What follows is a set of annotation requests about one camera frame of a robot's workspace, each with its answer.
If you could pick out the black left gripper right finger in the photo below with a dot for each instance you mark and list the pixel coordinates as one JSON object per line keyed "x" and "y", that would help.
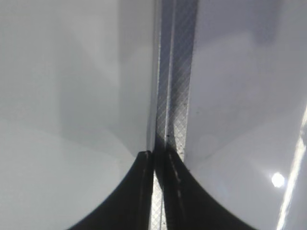
{"x": 188, "y": 206}

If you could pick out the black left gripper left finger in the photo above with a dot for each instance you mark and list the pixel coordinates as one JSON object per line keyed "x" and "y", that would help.
{"x": 128, "y": 207}

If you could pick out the white board with aluminium frame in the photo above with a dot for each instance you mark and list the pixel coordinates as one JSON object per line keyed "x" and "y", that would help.
{"x": 233, "y": 105}

